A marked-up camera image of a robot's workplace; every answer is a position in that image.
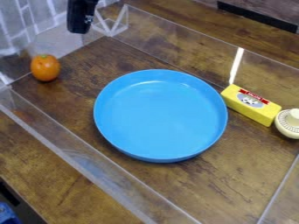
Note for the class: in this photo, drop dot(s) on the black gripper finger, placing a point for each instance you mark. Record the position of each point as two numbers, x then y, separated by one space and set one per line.
80 12

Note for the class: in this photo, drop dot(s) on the orange toy ball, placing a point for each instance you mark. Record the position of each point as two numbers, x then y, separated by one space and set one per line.
46 67

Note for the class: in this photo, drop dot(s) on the round blue tray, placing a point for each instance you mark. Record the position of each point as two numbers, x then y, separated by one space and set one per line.
161 115

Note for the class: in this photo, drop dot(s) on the yellow toy butter block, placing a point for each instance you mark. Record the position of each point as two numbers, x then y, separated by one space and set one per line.
250 104

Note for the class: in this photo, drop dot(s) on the cream round toy mushroom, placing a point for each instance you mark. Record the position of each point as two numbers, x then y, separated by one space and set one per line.
287 122

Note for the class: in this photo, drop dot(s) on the blue object at corner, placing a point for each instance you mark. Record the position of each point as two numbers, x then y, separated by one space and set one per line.
7 215

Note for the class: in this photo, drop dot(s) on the clear acrylic enclosure wall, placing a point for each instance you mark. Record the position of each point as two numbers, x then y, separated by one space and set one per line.
67 171

